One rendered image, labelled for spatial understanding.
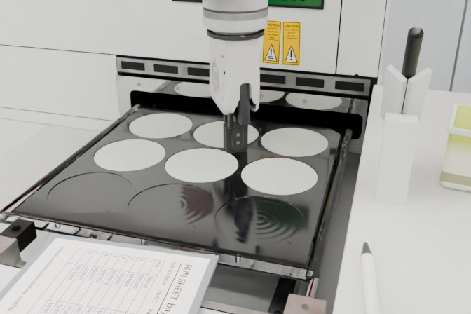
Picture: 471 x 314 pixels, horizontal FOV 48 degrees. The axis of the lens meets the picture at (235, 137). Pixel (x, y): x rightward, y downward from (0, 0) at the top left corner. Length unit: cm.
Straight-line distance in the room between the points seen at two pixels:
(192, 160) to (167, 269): 33
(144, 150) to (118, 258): 35
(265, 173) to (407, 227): 26
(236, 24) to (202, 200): 22
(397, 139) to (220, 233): 21
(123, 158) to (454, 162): 43
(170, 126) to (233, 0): 27
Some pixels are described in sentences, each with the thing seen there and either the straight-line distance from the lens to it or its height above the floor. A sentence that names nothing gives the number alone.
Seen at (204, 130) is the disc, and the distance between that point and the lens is 83.
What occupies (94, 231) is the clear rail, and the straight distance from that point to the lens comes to 60.
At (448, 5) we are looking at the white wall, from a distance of 234.
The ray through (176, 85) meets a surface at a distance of 92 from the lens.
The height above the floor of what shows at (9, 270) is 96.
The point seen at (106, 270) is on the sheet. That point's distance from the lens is 44.
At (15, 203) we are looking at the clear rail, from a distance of 68.
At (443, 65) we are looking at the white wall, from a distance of 240.
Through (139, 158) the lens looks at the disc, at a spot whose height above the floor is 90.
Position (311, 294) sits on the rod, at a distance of 51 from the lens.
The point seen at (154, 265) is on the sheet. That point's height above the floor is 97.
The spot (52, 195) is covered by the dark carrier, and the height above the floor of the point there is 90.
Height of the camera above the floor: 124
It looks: 25 degrees down
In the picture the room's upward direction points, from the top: straight up
